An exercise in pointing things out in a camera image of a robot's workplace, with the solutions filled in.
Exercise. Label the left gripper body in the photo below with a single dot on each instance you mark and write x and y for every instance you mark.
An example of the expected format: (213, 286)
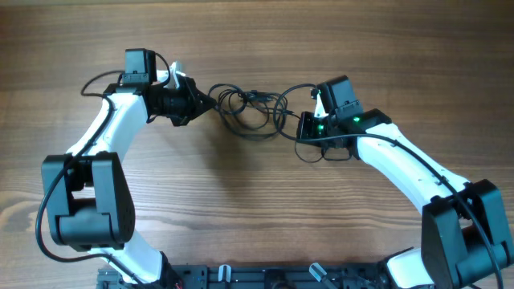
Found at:
(187, 101)

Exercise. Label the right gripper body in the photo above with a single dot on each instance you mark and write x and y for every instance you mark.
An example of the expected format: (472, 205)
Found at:
(304, 128)

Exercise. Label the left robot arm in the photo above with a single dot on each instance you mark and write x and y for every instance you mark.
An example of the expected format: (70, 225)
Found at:
(87, 202)

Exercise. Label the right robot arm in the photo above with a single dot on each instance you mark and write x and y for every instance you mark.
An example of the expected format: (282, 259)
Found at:
(465, 230)

